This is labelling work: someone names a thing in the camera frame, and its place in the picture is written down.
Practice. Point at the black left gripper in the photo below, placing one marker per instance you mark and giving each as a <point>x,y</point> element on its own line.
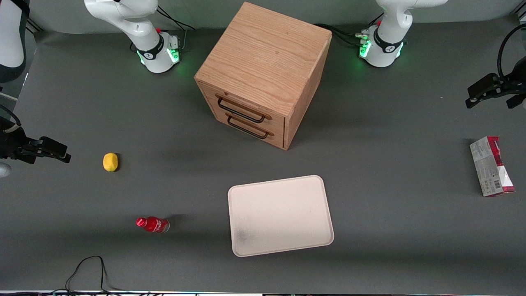
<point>511,86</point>

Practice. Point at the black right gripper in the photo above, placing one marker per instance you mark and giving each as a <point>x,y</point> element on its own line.
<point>12,144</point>

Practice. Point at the red cookie box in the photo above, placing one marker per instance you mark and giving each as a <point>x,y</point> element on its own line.
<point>489,168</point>

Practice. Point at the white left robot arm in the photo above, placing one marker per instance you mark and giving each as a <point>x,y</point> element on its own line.
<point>388,24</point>

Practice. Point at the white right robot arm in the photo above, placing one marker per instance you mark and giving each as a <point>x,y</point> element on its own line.
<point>135,24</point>

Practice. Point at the beige plastic tray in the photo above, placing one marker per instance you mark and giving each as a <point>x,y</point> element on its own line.
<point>279,216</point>

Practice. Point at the yellow lemon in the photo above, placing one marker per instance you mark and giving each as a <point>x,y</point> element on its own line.
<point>110,162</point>

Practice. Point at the red soda bottle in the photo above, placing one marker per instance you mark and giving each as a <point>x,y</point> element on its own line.
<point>154,224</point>

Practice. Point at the wooden drawer cabinet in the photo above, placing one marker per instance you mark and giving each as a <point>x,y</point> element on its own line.
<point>267,53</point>

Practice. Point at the black frame rail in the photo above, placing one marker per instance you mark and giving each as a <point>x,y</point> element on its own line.
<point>34,26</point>
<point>521,15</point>

